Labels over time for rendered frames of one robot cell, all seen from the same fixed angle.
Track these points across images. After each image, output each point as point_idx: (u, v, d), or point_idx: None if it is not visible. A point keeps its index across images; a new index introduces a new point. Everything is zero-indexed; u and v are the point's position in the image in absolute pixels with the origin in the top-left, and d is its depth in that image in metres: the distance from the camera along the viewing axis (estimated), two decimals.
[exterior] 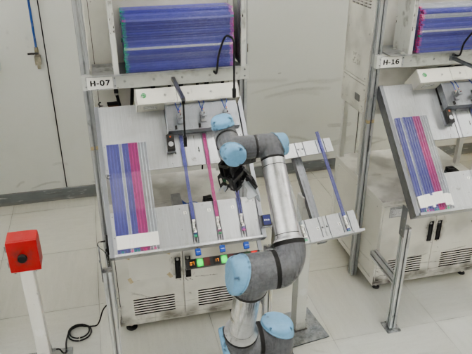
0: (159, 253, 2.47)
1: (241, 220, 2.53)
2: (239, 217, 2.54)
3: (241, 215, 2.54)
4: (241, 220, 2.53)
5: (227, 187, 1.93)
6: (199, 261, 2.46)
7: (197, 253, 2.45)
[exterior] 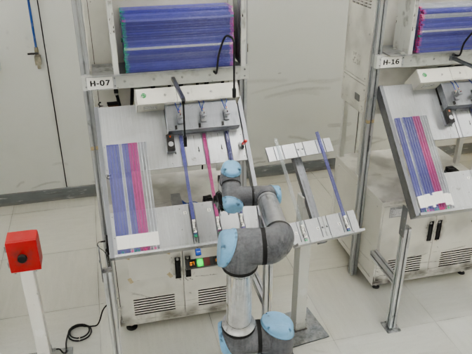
0: (159, 253, 2.47)
1: (241, 220, 2.53)
2: (239, 217, 2.54)
3: (241, 215, 2.54)
4: (241, 220, 2.53)
5: (225, 211, 2.29)
6: (199, 261, 2.46)
7: (197, 253, 2.45)
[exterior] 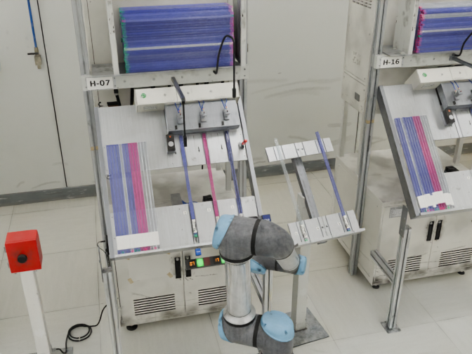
0: (159, 253, 2.47)
1: None
2: None
3: (241, 215, 2.54)
4: None
5: None
6: (199, 261, 2.46)
7: (197, 253, 2.45)
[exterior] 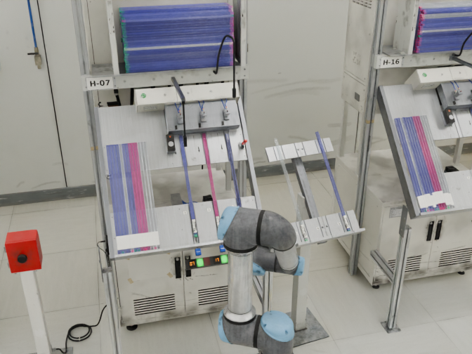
0: (159, 253, 2.47)
1: None
2: None
3: None
4: None
5: None
6: (199, 261, 2.46)
7: (197, 253, 2.45)
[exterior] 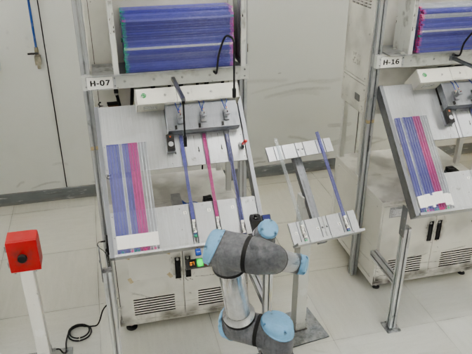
0: (159, 253, 2.47)
1: (242, 227, 2.52)
2: (241, 223, 2.53)
3: (243, 221, 2.53)
4: (243, 227, 2.52)
5: None
6: (199, 261, 2.46)
7: (197, 253, 2.45)
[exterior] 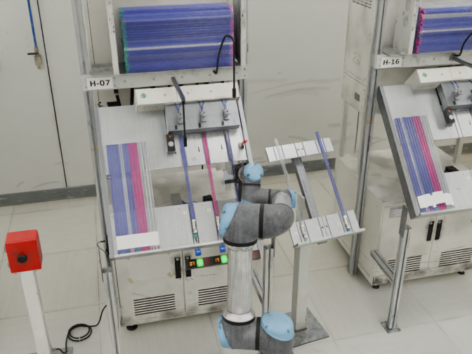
0: (159, 253, 2.47)
1: None
2: None
3: None
4: None
5: None
6: (199, 261, 2.46)
7: (197, 253, 2.45)
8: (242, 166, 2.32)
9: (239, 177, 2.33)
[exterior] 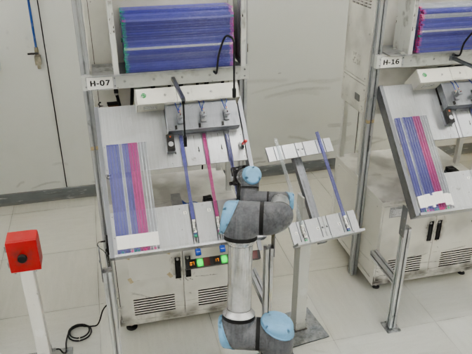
0: (159, 253, 2.47)
1: None
2: None
3: None
4: None
5: None
6: (199, 261, 2.46)
7: (197, 253, 2.45)
8: (241, 169, 2.36)
9: (237, 179, 2.36)
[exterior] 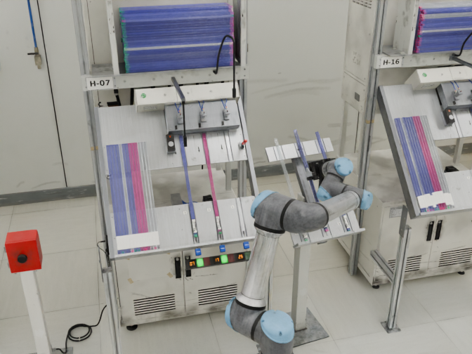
0: (159, 253, 2.47)
1: None
2: None
3: None
4: None
5: None
6: (199, 261, 2.46)
7: (197, 253, 2.45)
8: (326, 162, 2.36)
9: (324, 173, 2.37)
